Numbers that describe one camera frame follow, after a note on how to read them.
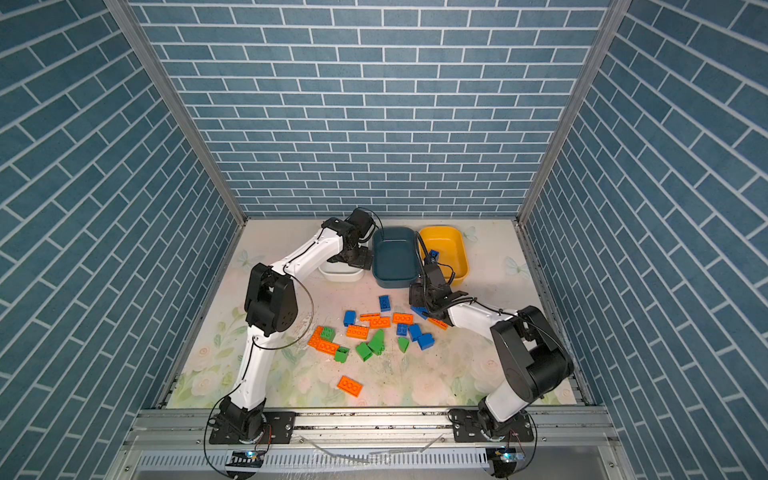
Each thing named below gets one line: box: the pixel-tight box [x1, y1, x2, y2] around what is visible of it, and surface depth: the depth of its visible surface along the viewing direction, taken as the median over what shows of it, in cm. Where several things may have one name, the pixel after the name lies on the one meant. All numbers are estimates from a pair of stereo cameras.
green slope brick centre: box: [367, 329, 385, 356], surface depth 90 cm
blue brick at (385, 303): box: [379, 295, 391, 312], surface depth 98 cm
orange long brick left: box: [308, 326, 340, 356], surface depth 88 cm
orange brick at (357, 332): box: [345, 325, 369, 340], surface depth 91 cm
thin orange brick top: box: [359, 313, 381, 321], surface depth 94 cm
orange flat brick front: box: [336, 376, 363, 398], surface depth 82 cm
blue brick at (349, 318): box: [343, 310, 357, 327], surface depth 93 cm
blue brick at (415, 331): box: [409, 323, 423, 342], surface depth 91 cm
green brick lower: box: [356, 342, 373, 362], surface depth 87 cm
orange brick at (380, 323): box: [370, 317, 391, 329], surface depth 93 cm
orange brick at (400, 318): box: [392, 312, 415, 325], surface depth 95 cm
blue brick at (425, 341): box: [417, 333, 435, 351], surface depth 88 cm
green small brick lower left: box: [333, 346, 350, 363], surface depth 87 cm
